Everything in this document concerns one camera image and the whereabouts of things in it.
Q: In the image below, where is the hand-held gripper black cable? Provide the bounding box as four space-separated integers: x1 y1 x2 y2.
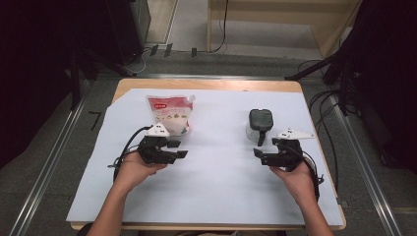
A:
107 125 153 183
301 150 326 203

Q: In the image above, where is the metal floor rail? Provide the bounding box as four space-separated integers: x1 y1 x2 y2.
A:
328 94 402 236
8 97 87 236
131 73 286 82

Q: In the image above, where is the wooden table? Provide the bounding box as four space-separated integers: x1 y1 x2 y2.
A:
70 78 347 231

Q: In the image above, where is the person's right hand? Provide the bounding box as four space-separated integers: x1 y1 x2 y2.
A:
268 162 318 205

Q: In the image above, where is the light wooden furniture frame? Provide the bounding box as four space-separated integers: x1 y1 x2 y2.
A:
206 0 362 58

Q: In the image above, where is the left hand-held gripper black cable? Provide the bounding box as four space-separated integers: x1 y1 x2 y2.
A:
107 125 153 183

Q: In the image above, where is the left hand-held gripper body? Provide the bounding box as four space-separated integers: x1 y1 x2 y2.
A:
137 122 178 165

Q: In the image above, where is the dark curtain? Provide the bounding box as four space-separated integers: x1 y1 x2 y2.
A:
0 0 78 168
340 0 417 173

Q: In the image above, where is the person's left hand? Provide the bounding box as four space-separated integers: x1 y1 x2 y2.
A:
112 151 169 197

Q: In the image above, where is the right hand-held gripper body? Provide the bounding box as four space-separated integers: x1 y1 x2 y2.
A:
271 128 316 172

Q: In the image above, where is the black metal stand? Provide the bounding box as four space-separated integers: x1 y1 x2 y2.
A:
284 32 365 116
67 45 137 111

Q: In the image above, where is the grey floor cable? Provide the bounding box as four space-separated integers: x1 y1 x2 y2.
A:
131 48 149 75

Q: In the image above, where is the clear jar with black lid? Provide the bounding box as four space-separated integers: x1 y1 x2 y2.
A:
245 108 274 148

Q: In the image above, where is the black hanging cable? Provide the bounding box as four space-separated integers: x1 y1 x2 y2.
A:
210 0 230 53

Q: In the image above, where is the black floor cable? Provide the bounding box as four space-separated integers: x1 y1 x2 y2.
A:
296 58 326 75
308 89 342 195

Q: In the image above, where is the black cabinet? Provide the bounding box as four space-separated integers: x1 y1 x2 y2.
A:
75 0 151 67

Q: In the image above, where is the right hand-held gripper black cable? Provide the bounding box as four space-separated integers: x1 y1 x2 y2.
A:
301 150 326 203

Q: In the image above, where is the red white spout pouch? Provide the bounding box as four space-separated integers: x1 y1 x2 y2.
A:
146 93 197 138

